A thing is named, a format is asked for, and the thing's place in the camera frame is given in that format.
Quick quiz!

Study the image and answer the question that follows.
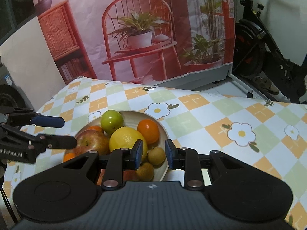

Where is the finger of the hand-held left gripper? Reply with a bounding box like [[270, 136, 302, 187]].
[[5, 112, 65, 128], [1, 124, 78, 152]]

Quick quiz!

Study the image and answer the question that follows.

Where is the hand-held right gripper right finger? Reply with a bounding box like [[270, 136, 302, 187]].
[[165, 139, 246, 190]]

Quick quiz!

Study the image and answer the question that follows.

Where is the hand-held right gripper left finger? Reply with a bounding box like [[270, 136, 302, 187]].
[[62, 139, 144, 190]]

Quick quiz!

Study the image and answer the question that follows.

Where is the small brown fruit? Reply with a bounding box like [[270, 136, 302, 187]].
[[147, 147, 166, 166], [137, 162, 154, 182]]

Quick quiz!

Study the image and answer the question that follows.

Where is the yellow citrus fruit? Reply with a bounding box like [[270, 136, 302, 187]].
[[109, 126, 148, 163]]

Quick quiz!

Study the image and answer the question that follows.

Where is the red yellow apple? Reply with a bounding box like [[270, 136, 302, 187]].
[[73, 129, 111, 157]]

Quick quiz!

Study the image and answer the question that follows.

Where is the beige round plate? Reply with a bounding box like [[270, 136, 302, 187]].
[[65, 110, 170, 182]]

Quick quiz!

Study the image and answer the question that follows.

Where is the green apple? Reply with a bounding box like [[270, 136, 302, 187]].
[[100, 110, 124, 135]]

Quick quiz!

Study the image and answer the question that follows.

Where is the checked floral tablecloth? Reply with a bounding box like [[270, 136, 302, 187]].
[[2, 75, 307, 230]]

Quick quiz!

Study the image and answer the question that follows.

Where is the pink printed room backdrop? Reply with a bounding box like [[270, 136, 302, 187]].
[[30, 0, 237, 89]]

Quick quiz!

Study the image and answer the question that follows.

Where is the pair of brown shoes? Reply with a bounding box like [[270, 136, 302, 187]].
[[254, 75, 280, 96]]

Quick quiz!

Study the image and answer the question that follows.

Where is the black exercise bike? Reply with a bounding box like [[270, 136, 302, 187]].
[[231, 0, 307, 104]]

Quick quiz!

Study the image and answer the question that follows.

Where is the white metal rail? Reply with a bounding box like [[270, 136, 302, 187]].
[[228, 73, 253, 99]]

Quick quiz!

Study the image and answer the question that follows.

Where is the dark window with grey frame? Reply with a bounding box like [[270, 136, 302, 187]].
[[0, 0, 39, 46]]

